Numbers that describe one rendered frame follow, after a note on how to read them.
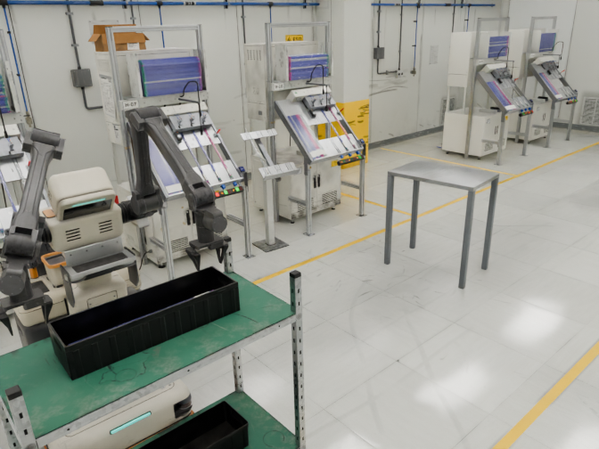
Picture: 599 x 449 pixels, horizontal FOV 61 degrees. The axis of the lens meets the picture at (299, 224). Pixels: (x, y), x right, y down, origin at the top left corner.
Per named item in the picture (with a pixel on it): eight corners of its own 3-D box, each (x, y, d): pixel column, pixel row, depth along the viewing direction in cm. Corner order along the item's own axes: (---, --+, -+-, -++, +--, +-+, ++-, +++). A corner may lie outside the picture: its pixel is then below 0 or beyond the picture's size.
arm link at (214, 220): (209, 186, 168) (185, 193, 163) (228, 193, 160) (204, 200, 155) (214, 220, 172) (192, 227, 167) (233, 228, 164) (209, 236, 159)
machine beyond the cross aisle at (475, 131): (530, 155, 743) (551, 15, 673) (502, 166, 693) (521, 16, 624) (450, 142, 839) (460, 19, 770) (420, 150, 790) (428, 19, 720)
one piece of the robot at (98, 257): (61, 297, 202) (51, 248, 194) (128, 276, 218) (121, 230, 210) (75, 314, 190) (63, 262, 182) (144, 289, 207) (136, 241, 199)
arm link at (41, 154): (63, 147, 160) (24, 137, 155) (67, 134, 156) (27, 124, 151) (40, 262, 135) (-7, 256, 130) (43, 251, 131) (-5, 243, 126)
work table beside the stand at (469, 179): (463, 289, 379) (473, 187, 349) (383, 264, 423) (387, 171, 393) (488, 268, 409) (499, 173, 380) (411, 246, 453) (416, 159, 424)
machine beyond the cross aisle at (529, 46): (573, 140, 829) (595, 14, 759) (551, 148, 780) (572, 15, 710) (496, 129, 926) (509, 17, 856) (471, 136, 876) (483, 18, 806)
